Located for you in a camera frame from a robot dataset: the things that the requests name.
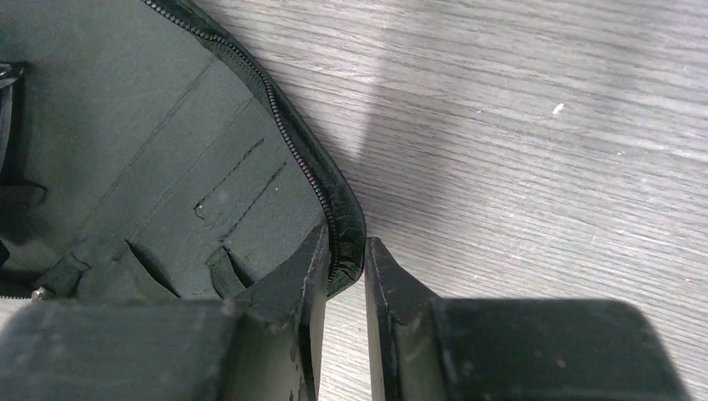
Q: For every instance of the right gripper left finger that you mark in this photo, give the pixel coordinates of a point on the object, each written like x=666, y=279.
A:
x=264, y=344

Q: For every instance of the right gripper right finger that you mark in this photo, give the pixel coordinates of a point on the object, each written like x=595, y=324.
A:
x=426, y=347

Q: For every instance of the black zipper tool case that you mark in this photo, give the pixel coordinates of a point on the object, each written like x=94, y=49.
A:
x=158, y=159

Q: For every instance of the black hair clip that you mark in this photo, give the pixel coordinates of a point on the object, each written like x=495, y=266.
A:
x=12, y=76

